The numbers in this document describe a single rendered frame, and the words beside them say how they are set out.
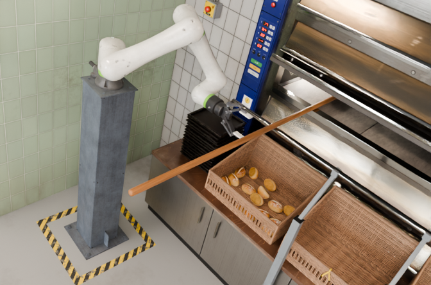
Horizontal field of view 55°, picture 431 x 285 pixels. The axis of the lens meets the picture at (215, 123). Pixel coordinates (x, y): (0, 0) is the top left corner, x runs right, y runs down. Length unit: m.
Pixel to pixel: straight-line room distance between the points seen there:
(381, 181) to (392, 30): 0.83
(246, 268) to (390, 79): 1.34
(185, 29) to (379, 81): 1.04
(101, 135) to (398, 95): 1.56
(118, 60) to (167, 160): 1.01
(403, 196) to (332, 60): 0.83
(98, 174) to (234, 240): 0.89
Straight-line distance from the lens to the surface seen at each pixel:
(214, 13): 2.80
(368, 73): 2.33
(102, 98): 2.16
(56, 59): 2.65
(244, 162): 2.83
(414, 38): 2.22
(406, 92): 2.28
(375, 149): 2.43
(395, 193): 2.48
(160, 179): 1.69
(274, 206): 2.59
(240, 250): 2.55
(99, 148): 2.35
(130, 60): 1.96
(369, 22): 2.28
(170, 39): 1.94
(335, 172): 2.12
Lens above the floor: 2.34
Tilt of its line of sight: 33 degrees down
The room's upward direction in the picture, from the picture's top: 15 degrees clockwise
